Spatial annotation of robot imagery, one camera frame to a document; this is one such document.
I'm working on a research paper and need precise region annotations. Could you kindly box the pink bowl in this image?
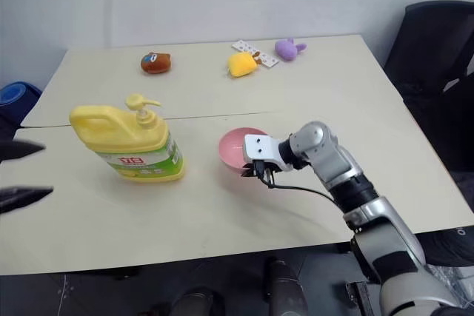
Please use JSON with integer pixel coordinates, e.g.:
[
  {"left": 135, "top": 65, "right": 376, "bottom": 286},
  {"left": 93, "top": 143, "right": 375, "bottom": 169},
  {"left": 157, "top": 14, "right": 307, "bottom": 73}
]
[{"left": 217, "top": 127, "right": 270, "bottom": 177}]

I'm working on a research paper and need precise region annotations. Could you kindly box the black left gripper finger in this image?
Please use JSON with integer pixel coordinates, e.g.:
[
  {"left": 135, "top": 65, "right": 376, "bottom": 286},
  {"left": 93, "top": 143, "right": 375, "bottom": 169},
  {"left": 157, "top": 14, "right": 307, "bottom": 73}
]
[
  {"left": 0, "top": 139, "right": 47, "bottom": 162},
  {"left": 0, "top": 184, "right": 55, "bottom": 215}
]

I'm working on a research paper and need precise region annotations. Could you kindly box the black bag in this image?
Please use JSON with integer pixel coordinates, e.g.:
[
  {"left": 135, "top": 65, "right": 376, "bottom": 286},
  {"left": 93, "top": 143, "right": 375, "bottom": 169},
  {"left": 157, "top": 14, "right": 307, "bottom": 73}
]
[{"left": 413, "top": 224, "right": 474, "bottom": 268}]

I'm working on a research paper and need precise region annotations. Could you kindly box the black office chair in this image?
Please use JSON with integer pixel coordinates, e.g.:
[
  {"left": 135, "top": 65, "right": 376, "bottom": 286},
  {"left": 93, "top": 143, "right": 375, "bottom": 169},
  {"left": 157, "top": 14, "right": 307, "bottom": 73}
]
[{"left": 382, "top": 0, "right": 474, "bottom": 173}]

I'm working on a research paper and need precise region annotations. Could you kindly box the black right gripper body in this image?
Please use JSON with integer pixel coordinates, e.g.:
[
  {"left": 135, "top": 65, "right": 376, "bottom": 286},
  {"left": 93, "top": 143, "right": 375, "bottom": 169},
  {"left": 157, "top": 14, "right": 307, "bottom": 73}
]
[{"left": 240, "top": 160, "right": 277, "bottom": 181}]

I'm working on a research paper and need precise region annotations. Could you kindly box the dark rounded shape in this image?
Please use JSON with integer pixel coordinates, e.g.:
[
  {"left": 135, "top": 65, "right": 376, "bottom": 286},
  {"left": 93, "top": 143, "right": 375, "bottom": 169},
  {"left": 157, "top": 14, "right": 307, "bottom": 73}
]
[
  {"left": 265, "top": 256, "right": 309, "bottom": 316},
  {"left": 173, "top": 289, "right": 224, "bottom": 316}
]

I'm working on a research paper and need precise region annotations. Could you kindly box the brown plush toy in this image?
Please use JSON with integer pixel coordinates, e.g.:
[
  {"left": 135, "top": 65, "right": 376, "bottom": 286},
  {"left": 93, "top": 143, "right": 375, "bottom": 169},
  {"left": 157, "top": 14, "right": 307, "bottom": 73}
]
[{"left": 139, "top": 51, "right": 173, "bottom": 76}]

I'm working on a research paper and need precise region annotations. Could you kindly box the yellow pump dish soap bottle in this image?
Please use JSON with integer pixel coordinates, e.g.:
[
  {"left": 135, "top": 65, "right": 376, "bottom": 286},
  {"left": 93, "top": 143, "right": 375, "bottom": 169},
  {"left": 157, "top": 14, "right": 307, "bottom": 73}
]
[{"left": 69, "top": 93, "right": 185, "bottom": 184}]

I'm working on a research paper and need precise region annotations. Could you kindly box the purple plush bunny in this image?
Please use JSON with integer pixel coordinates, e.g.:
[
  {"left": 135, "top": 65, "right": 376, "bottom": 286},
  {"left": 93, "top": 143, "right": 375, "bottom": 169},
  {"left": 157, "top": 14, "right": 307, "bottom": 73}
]
[{"left": 273, "top": 37, "right": 308, "bottom": 62}]

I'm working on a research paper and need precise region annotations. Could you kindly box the white patterned card strip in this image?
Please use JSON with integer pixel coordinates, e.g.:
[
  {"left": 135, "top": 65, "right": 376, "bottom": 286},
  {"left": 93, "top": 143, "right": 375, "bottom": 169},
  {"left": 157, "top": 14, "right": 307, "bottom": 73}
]
[{"left": 231, "top": 38, "right": 280, "bottom": 68}]

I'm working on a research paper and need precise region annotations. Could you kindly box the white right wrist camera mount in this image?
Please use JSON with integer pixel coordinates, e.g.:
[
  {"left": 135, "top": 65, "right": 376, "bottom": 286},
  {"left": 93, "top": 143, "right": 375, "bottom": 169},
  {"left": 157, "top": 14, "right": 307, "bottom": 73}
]
[{"left": 242, "top": 134, "right": 294, "bottom": 173}]

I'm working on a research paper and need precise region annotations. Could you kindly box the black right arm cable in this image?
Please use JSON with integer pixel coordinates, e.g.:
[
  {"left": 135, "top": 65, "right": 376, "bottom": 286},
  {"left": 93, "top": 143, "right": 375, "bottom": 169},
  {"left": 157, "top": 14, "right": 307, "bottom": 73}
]
[{"left": 264, "top": 169, "right": 350, "bottom": 214}]

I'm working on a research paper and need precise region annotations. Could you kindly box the yellow plush toy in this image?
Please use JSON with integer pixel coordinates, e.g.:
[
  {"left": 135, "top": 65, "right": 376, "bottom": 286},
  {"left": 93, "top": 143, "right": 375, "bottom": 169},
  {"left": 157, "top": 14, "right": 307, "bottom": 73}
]
[{"left": 226, "top": 51, "right": 262, "bottom": 81}]

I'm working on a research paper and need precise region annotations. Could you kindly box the blue rounded object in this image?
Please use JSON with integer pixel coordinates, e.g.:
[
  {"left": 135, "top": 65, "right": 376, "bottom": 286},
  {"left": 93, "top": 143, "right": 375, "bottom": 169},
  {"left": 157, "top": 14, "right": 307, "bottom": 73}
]
[{"left": 0, "top": 81, "right": 43, "bottom": 129}]

